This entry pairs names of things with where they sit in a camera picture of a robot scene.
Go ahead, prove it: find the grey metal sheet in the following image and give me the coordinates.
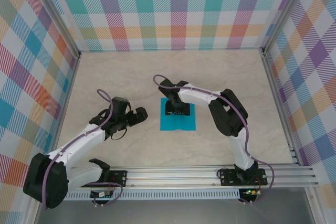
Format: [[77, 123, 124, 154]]
[[34, 199, 316, 224]]

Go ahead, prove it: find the slotted aluminium cable strip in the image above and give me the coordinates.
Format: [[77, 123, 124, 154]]
[[64, 191, 241, 201]]

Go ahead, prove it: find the aluminium side rail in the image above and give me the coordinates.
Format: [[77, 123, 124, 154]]
[[49, 53, 81, 156], [260, 50, 301, 166]]

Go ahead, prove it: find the thin black looped wire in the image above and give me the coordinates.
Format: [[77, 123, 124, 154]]
[[216, 165, 233, 180]]

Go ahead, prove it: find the purple cable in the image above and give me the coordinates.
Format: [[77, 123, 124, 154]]
[[41, 89, 124, 210], [153, 74, 276, 206]]

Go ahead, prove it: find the small black circuit board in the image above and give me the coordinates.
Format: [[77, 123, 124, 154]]
[[90, 189, 114, 199]]

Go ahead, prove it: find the long aluminium base rail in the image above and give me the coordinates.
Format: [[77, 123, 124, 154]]
[[65, 165, 320, 190]]

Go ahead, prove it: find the blue paper sheet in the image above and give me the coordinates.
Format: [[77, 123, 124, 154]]
[[159, 97, 197, 132]]

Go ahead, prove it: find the aluminium frame post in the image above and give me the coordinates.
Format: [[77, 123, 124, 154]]
[[261, 0, 314, 56], [304, 187, 323, 224], [30, 0, 82, 59], [25, 204, 44, 224]]

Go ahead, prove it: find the thin black camera cable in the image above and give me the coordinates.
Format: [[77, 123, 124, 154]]
[[109, 125, 130, 142]]

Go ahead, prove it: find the black round cable mount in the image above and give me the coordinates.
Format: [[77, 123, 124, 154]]
[[91, 197, 117, 208], [237, 187, 263, 205]]

